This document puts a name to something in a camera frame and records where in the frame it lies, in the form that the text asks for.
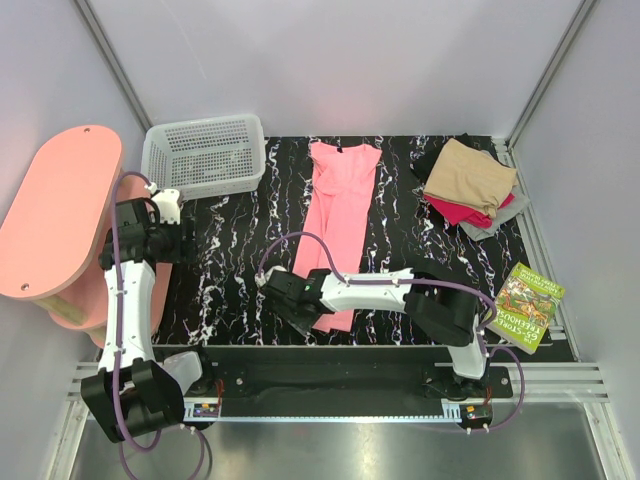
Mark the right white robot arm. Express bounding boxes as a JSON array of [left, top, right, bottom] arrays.
[[265, 267, 497, 397]]

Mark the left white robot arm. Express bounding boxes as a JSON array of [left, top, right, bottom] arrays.
[[81, 189, 216, 443]]

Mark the white plastic mesh basket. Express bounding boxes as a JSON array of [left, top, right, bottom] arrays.
[[141, 114, 266, 200]]

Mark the pink three-tier shelf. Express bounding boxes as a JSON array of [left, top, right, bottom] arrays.
[[1, 125, 149, 346]]

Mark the magenta folded t-shirt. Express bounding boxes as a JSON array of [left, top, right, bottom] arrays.
[[424, 195, 493, 228]]

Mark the black folded t-shirt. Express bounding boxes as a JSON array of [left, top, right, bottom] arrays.
[[411, 133, 474, 183]]

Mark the tan folded t-shirt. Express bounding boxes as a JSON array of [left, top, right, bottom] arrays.
[[423, 139, 518, 218]]

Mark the green treehouse book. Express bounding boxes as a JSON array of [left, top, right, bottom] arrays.
[[486, 263, 566, 355]]

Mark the grey folded t-shirt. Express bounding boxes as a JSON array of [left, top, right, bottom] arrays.
[[458, 188, 530, 242]]

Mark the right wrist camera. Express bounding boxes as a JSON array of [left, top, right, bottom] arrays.
[[256, 266, 321, 312]]

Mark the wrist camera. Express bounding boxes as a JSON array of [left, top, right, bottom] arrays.
[[145, 182, 182, 225], [256, 266, 321, 312]]

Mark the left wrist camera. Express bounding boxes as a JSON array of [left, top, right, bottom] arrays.
[[145, 182, 182, 225]]

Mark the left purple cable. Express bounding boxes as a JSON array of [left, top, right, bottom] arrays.
[[109, 170, 214, 479]]

